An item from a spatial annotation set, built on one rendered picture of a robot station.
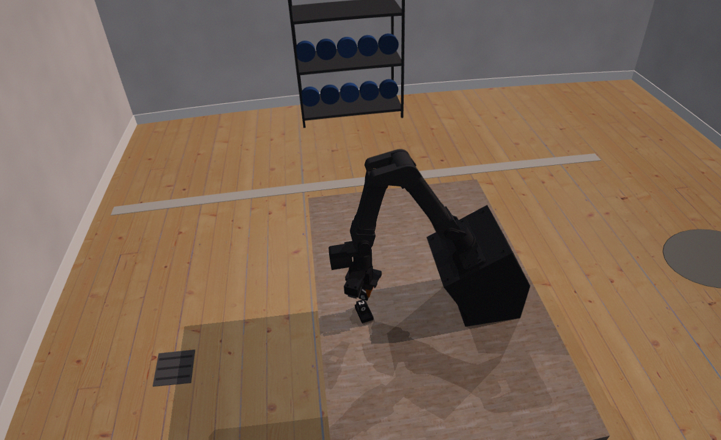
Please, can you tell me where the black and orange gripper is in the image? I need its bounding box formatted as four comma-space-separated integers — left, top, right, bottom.
345, 264, 382, 298

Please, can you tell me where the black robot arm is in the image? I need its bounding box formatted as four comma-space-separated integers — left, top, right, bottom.
328, 149, 486, 299

